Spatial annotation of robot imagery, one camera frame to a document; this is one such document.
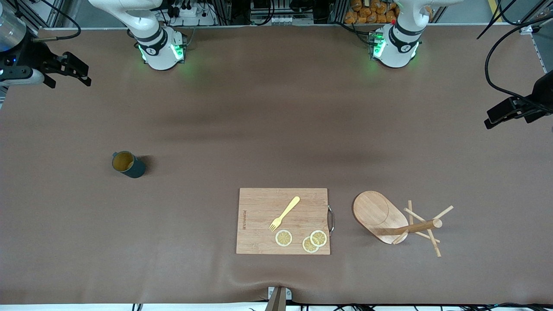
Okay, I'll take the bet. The teal cup with yellow inside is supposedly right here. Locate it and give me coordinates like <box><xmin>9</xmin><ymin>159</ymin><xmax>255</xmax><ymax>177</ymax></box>
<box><xmin>112</xmin><ymin>151</ymin><xmax>146</xmax><ymax>178</ymax></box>

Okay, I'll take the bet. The wooden mug rack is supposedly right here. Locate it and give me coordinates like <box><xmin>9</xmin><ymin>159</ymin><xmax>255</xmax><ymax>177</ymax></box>
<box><xmin>352</xmin><ymin>190</ymin><xmax>454</xmax><ymax>258</ymax></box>

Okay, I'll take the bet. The white power strip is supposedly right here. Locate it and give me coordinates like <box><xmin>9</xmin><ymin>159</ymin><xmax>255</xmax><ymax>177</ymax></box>
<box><xmin>166</xmin><ymin>3</ymin><xmax>218</xmax><ymax>26</ymax></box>

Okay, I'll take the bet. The pile of orange bread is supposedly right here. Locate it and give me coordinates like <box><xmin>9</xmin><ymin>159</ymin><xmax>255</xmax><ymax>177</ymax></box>
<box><xmin>344</xmin><ymin>0</ymin><xmax>400</xmax><ymax>24</ymax></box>

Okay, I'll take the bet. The yellow plastic knife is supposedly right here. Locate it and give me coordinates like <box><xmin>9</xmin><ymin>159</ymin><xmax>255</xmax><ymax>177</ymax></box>
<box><xmin>269</xmin><ymin>196</ymin><xmax>301</xmax><ymax>232</ymax></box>

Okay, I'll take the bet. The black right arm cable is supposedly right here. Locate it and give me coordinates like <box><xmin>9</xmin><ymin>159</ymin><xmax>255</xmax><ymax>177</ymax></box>
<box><xmin>17</xmin><ymin>0</ymin><xmax>82</xmax><ymax>42</ymax></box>

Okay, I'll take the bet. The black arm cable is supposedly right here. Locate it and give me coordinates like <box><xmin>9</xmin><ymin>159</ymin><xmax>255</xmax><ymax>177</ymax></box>
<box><xmin>484</xmin><ymin>16</ymin><xmax>553</xmax><ymax>109</ymax></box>
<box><xmin>17</xmin><ymin>0</ymin><xmax>82</xmax><ymax>42</ymax></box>

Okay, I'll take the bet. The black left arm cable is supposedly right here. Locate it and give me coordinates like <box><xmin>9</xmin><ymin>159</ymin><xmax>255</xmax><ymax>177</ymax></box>
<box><xmin>484</xmin><ymin>16</ymin><xmax>553</xmax><ymax>109</ymax></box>

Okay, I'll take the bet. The bamboo cutting board, metal handle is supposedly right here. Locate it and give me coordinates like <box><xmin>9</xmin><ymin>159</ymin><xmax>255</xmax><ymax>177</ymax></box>
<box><xmin>236</xmin><ymin>187</ymin><xmax>335</xmax><ymax>255</ymax></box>

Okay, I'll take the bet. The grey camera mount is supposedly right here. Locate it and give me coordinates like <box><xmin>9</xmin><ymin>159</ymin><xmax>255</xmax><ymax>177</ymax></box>
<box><xmin>264</xmin><ymin>286</ymin><xmax>292</xmax><ymax>311</ymax></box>

